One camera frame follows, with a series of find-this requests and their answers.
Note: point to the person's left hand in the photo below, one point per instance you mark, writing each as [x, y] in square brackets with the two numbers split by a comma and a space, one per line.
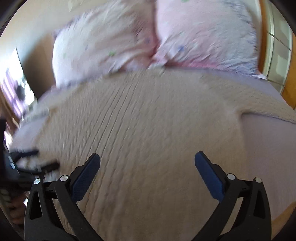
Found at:
[17, 208]

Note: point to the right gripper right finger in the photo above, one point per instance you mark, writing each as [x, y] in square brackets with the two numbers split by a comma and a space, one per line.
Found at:
[253, 221]

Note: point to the white floral pillow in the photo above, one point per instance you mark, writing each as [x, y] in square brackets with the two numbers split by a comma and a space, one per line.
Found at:
[117, 36]

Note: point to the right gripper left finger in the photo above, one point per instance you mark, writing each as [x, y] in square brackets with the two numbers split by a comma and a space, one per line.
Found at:
[41, 219]

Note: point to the lavender bed sheet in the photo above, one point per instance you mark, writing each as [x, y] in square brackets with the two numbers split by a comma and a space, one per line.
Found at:
[266, 150]

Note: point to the pink floral pillow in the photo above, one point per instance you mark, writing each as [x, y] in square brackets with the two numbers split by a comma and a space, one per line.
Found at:
[217, 35]

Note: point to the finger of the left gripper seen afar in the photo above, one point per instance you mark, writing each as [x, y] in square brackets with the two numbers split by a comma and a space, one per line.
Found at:
[16, 155]

